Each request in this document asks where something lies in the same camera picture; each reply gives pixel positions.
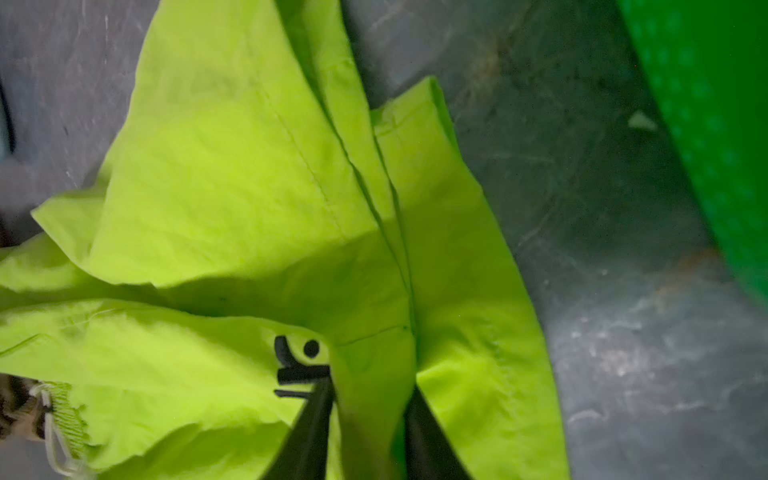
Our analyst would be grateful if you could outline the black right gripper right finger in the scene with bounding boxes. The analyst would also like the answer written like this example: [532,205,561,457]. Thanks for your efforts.
[405,388,470,480]

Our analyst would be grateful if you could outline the lime green shorts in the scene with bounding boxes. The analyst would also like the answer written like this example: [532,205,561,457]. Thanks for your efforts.
[1,1,570,479]

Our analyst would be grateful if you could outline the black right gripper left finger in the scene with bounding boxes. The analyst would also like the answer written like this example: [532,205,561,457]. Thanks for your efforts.
[261,378,335,480]

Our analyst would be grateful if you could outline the green plastic basket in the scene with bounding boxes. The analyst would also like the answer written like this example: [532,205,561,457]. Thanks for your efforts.
[618,0,767,302]

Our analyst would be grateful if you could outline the khaki brown shorts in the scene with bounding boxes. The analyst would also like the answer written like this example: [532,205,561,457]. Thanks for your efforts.
[1,374,44,442]

